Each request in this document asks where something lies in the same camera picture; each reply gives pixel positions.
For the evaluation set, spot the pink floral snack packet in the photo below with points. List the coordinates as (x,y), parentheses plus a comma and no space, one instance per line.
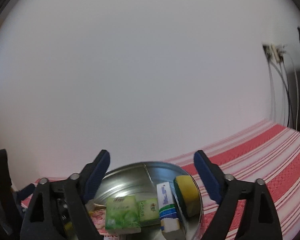
(99,218)

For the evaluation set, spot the wall power outlet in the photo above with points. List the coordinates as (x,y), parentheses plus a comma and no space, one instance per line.
(274,52)

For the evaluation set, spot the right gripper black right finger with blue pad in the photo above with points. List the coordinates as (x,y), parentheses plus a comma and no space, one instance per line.
(259,219)

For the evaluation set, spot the yellow green scrub sponge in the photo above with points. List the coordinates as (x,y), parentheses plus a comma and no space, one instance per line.
(188,195)

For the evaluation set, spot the green tea tissue pack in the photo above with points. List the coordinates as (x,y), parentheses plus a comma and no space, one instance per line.
(122,216)

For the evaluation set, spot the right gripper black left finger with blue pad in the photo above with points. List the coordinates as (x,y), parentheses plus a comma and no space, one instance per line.
(43,218)

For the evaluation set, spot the red white striped bedspread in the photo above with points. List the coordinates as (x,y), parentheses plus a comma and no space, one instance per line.
(265,150)

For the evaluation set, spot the white blue green box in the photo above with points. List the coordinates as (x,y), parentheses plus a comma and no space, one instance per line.
(169,218)

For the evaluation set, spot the light green tissue pack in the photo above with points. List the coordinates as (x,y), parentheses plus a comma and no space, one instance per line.
(148,212)

